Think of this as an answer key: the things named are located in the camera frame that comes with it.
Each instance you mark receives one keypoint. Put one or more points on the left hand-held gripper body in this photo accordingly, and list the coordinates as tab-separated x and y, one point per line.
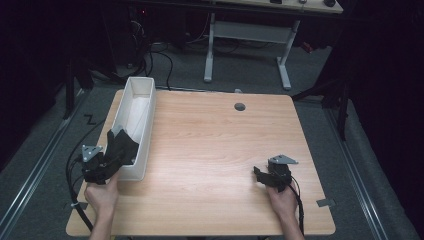
93	170

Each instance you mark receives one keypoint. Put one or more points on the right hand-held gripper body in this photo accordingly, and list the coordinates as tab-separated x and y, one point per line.
280	175

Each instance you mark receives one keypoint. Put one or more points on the long white box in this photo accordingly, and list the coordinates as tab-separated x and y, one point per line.
145	116

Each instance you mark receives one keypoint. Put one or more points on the person's right hand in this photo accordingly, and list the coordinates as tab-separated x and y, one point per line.
285	201

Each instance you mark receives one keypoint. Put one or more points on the person's left hand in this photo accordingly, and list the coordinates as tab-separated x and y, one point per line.
103	196

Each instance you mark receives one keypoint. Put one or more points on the grey tape piece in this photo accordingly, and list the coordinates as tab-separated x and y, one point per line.
325	202
81	205

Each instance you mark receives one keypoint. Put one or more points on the black zigzag tape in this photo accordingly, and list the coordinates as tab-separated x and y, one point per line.
90	119

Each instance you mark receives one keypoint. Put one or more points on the black metal stand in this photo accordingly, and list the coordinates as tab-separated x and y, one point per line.
343	110
69	93

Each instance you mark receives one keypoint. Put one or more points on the dark computer tower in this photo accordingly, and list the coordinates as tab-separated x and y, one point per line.
123	33

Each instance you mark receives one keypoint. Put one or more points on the small red object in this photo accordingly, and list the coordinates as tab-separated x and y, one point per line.
307	47

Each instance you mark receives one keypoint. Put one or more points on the white-legged wooden desk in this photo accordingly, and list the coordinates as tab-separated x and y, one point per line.
250	31

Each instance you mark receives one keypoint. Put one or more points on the black round object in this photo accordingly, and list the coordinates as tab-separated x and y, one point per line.
329	2

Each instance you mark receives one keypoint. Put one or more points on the aluminium floor rail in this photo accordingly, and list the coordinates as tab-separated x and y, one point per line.
358	180
33	176

